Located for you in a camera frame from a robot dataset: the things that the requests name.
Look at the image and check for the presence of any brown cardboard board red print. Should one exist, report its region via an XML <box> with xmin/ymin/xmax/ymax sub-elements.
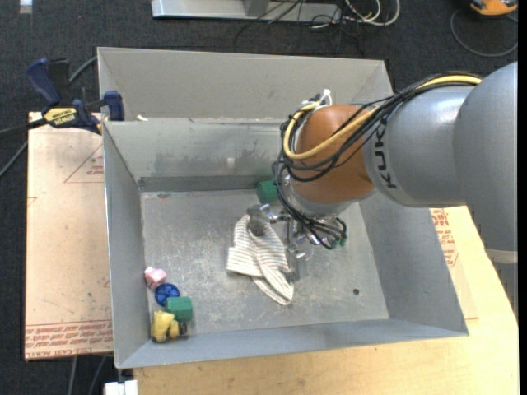
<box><xmin>24</xmin><ymin>111</ymin><xmax>481</xmax><ymax>361</ymax></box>

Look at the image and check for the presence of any grey metal bin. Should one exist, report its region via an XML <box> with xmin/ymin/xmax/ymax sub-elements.
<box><xmin>96</xmin><ymin>46</ymin><xmax>470</xmax><ymax>370</ymax></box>

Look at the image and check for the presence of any green cylinder block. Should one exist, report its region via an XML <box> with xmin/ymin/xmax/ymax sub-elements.
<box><xmin>255</xmin><ymin>179</ymin><xmax>282</xmax><ymax>204</ymax></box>

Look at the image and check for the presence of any white striped cloth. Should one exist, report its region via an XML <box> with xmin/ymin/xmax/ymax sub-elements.
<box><xmin>225</xmin><ymin>214</ymin><xmax>296</xmax><ymax>307</ymax></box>

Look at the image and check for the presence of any yellow toy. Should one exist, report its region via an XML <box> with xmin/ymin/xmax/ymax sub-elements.
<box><xmin>150</xmin><ymin>309</ymin><xmax>189</xmax><ymax>343</ymax></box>

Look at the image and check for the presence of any green rectangular block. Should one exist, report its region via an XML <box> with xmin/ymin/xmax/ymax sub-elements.
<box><xmin>166</xmin><ymin>296</ymin><xmax>194</xmax><ymax>322</ymax></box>

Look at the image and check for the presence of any blue round disc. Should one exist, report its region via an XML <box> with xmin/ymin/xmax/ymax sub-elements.
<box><xmin>154</xmin><ymin>282</ymin><xmax>181</xmax><ymax>307</ymax></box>

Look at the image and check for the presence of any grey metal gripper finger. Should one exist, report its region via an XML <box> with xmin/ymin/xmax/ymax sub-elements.
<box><xmin>245</xmin><ymin>203</ymin><xmax>273</xmax><ymax>237</ymax></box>
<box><xmin>287</xmin><ymin>252</ymin><xmax>310</xmax><ymax>284</ymax></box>

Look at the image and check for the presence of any pink toy piece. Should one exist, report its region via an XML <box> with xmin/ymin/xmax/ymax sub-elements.
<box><xmin>143</xmin><ymin>266</ymin><xmax>168</xmax><ymax>290</ymax></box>

